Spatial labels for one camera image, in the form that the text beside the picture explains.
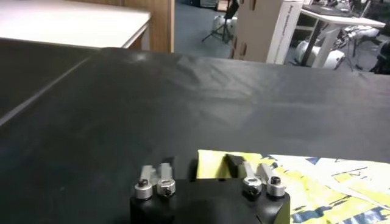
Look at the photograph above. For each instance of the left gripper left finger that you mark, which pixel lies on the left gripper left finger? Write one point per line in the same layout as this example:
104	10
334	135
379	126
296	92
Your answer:
164	182

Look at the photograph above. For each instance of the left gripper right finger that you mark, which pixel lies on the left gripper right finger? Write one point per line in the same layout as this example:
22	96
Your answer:
253	184

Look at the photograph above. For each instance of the yellow-green printed t-shirt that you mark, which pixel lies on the yellow-green printed t-shirt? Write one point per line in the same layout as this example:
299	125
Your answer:
320	194

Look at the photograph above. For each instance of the black plastic table cover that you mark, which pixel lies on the black plastic table cover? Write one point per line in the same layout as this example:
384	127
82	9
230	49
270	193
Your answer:
213	106

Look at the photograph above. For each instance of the white humanoid robot with base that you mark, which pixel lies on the white humanoid robot with base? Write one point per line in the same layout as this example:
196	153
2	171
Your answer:
335	58

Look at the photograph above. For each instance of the tall white cardboard box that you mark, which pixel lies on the tall white cardboard box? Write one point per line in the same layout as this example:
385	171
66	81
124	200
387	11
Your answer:
262	30

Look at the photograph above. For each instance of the black tripod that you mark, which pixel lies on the black tripod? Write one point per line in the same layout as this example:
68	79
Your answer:
225	24

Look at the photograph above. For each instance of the white height-adjustable desk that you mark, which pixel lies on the white height-adjustable desk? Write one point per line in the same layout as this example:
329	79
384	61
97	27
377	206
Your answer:
332	39

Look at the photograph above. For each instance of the black covered side table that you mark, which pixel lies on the black covered side table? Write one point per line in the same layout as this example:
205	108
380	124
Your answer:
30	70

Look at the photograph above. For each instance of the white rectangular table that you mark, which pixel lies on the white rectangular table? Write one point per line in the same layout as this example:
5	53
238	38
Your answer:
70	24

